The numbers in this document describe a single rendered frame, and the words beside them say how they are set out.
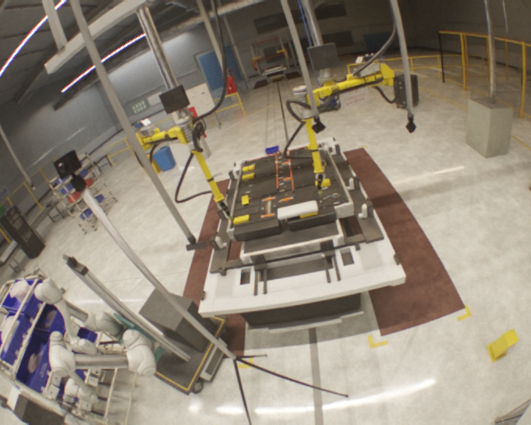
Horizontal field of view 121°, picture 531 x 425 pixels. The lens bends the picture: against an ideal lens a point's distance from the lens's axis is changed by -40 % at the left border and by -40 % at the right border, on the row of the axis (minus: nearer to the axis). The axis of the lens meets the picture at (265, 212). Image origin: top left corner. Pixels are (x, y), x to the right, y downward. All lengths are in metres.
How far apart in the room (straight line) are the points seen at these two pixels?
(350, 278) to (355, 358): 0.92
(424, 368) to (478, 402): 0.69
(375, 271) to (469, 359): 1.43
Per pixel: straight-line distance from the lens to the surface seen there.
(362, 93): 2.34
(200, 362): 2.63
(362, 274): 2.02
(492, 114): 5.33
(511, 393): 2.94
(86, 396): 2.29
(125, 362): 1.87
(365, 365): 2.57
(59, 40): 3.00
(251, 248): 2.23
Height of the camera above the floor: 2.47
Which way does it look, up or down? 35 degrees down
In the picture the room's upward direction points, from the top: 21 degrees counter-clockwise
